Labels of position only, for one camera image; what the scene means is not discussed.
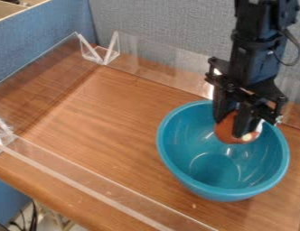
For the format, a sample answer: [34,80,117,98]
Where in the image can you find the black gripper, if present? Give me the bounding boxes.
[207,39,288,138]

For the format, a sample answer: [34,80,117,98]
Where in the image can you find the red white-spotted toy mushroom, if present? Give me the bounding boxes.
[215,110,265,144]

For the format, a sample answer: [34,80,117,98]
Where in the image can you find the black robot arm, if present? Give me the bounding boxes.
[207,0,300,143]

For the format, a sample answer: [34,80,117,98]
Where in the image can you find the blue plastic bowl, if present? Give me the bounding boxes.
[157,100,291,202]

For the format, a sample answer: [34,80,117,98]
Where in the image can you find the clear acrylic back barrier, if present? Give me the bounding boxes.
[76,31,300,106]

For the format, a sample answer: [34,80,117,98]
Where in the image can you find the clear acrylic barrier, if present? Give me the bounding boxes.
[76,31,300,106]
[0,118,219,231]

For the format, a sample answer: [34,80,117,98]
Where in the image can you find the clear acrylic front barrier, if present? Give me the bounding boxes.
[0,118,219,231]

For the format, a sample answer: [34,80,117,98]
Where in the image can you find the blue partition with wooden shelf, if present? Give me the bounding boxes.
[0,0,96,81]

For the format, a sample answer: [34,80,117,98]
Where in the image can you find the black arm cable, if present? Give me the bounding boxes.
[272,28,300,67]

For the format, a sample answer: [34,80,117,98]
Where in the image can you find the clear acrylic corner bracket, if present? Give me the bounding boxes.
[77,32,121,65]

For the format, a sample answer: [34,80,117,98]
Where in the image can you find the black cables under table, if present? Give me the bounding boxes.
[0,201,42,231]

